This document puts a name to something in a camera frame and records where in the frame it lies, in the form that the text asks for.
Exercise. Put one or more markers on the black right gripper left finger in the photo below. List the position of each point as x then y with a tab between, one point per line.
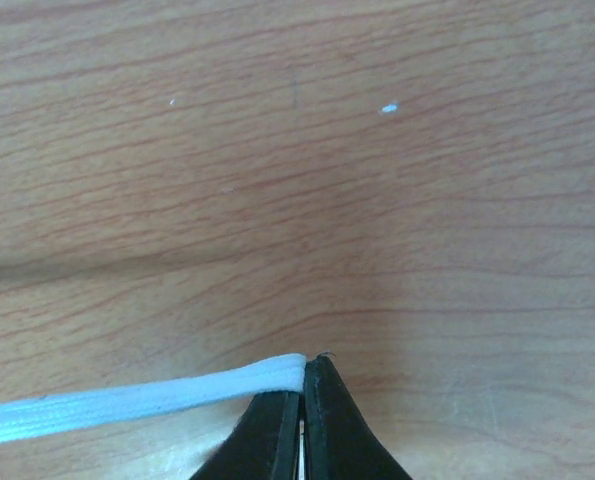
264	444

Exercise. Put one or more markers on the white shoelace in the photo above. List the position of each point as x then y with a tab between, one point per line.
58	413

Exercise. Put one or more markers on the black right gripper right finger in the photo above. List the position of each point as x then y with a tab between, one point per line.
339	444

